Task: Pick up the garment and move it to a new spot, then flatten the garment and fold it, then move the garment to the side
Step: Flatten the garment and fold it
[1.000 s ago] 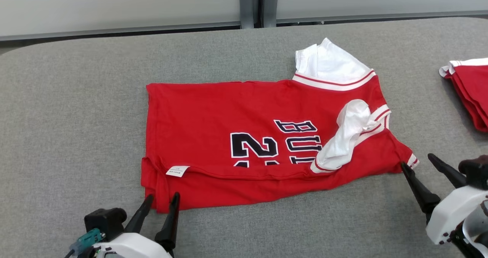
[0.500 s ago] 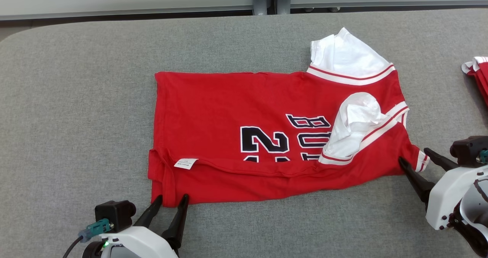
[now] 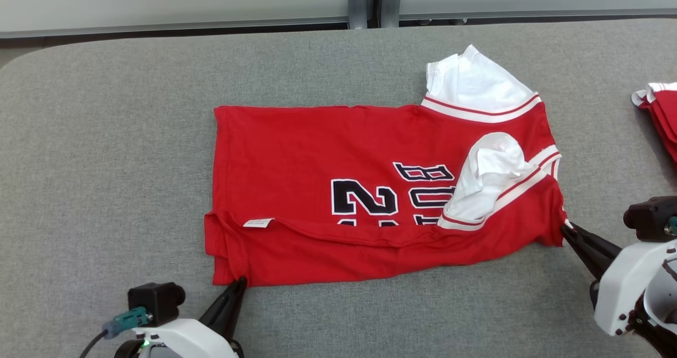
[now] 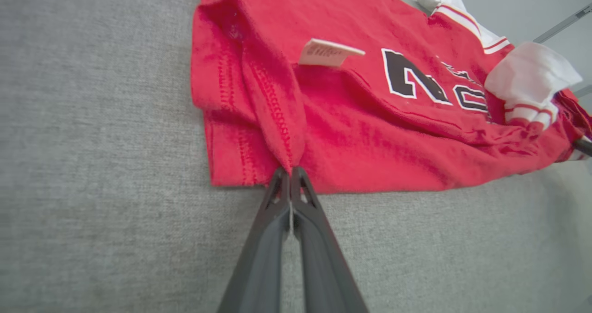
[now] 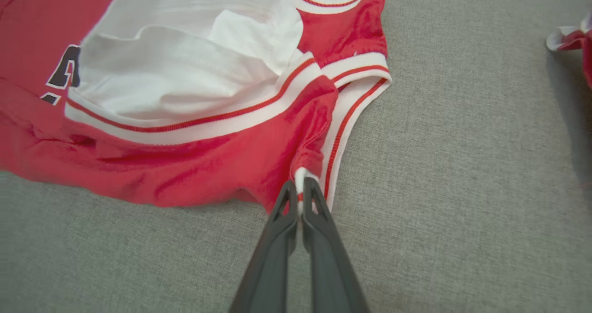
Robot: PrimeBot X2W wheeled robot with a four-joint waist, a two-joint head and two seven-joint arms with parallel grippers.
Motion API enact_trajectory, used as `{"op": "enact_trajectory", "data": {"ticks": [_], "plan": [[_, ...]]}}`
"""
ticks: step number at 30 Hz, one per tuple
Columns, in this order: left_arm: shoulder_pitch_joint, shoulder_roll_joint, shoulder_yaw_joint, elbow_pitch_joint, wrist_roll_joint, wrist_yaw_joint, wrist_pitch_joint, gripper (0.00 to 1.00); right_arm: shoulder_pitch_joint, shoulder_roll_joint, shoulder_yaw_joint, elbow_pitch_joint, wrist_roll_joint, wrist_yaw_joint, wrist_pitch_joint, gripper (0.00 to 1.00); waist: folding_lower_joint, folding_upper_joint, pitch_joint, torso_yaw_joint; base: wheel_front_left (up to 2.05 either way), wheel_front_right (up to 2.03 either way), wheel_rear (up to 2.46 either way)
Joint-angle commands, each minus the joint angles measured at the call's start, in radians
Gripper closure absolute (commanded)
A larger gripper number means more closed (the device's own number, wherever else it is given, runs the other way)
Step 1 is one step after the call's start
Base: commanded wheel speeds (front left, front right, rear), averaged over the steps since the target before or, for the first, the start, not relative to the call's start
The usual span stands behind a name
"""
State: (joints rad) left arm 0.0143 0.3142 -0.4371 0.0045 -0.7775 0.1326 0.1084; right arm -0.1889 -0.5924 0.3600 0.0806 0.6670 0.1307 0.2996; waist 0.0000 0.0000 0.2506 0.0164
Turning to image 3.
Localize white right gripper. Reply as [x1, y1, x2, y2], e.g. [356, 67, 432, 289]
[561, 223, 677, 337]

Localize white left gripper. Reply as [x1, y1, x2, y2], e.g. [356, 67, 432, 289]
[114, 277, 248, 358]

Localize red white elastic shorts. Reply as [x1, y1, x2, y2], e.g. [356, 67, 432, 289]
[631, 81, 677, 166]

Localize red white basketball jersey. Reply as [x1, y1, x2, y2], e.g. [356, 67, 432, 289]
[204, 44, 569, 287]

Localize black left camera cable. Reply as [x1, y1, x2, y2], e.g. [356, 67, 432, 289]
[79, 331, 109, 358]

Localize grey metal partition post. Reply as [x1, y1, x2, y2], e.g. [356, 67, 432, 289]
[347, 0, 376, 30]
[378, 0, 404, 29]

